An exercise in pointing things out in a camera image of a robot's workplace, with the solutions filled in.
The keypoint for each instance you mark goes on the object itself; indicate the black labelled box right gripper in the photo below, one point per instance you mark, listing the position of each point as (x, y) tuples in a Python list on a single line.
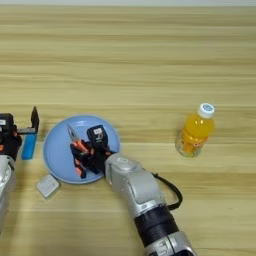
[(97, 135)]

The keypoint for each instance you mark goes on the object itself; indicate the blue rectangular block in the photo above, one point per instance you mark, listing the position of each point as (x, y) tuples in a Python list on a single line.
[(29, 146)]

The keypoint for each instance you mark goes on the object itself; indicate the black labelled box gripper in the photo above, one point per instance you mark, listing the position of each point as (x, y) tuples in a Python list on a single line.
[(6, 121), (97, 135)]

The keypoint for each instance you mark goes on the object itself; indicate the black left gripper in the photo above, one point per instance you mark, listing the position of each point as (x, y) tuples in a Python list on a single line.
[(10, 141)]

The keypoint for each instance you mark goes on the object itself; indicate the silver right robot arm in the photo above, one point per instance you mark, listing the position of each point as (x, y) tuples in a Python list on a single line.
[(140, 190)]

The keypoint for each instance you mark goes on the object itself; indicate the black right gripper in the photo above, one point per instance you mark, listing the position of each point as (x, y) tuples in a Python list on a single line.
[(98, 158)]

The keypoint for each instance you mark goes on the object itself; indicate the black labelled box left gripper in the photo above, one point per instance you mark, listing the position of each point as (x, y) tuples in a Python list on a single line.
[(6, 121)]

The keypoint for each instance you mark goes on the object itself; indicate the small white square box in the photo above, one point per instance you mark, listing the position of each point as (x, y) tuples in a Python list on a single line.
[(47, 185)]

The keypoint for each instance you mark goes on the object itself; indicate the round blue plate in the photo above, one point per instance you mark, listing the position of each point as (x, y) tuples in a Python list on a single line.
[(58, 150)]

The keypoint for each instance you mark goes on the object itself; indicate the orange juice bottle white cap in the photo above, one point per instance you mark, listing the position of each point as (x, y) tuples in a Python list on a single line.
[(196, 131)]

